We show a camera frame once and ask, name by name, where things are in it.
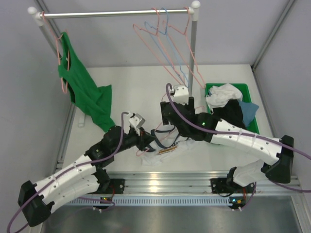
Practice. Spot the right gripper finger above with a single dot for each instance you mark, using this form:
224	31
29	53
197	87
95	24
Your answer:
190	105
164	107

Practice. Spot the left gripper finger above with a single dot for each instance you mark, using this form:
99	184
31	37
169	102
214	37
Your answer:
145	148
147	138

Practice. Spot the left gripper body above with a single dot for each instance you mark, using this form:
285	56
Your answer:
145	140

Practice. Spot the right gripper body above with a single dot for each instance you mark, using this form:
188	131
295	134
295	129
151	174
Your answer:
186	106

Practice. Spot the white navy-trimmed tank top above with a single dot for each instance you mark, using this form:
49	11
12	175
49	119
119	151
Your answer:
170	147

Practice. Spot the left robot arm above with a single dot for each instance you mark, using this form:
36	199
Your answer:
85	175

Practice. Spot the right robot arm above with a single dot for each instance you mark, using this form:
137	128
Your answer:
275	157

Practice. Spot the green tank top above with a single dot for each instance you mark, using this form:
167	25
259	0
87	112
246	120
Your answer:
94	101

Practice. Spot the white garment in bin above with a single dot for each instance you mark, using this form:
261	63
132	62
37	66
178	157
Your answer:
219	96

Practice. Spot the black garment in bin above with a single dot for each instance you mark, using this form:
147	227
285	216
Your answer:
231	113

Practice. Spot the blue garment in bin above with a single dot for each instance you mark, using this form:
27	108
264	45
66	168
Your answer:
249	111

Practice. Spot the green plastic bin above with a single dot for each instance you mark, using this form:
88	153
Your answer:
246	97

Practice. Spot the clothes rack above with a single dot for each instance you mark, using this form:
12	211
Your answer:
41	19

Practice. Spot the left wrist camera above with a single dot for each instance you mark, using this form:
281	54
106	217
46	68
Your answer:
136	121

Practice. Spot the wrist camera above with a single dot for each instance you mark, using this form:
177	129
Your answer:
179	94
136	121

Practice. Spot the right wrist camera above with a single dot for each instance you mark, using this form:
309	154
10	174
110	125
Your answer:
179	94

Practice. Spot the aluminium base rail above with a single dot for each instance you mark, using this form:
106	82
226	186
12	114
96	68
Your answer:
167	183

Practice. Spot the perforated cable duct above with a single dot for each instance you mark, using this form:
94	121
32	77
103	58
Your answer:
159	201

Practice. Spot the blue wire hanger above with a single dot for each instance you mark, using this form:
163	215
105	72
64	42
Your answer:
173	56

